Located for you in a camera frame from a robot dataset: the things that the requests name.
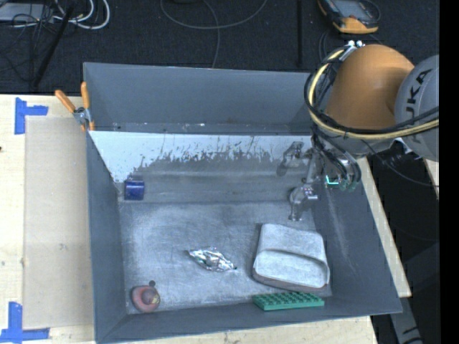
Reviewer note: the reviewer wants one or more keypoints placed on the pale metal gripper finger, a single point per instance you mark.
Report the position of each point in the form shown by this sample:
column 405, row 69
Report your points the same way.
column 300, row 201
column 290, row 156

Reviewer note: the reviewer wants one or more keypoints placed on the grey metal bin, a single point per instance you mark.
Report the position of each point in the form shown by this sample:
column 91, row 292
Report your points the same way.
column 215, row 228

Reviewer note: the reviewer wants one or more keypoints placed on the blue small block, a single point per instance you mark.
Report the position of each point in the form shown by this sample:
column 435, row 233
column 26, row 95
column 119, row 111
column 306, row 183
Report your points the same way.
column 134, row 190

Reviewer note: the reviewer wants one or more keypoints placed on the pale wood board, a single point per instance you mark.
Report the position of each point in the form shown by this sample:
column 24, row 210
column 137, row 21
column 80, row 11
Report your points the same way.
column 54, row 220

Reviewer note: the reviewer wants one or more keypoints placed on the white folded cloth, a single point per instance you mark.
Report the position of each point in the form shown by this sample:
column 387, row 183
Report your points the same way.
column 290, row 260

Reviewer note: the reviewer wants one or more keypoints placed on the crumpled silver foil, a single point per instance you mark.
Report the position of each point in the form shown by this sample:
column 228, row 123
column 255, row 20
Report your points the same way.
column 212, row 260

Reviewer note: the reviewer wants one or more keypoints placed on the red round toy fruit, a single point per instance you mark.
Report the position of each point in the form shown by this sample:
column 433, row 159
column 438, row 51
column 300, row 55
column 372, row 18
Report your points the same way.
column 145, row 298

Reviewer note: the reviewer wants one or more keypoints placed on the green studded flat block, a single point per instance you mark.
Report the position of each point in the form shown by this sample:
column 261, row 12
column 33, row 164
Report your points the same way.
column 288, row 300

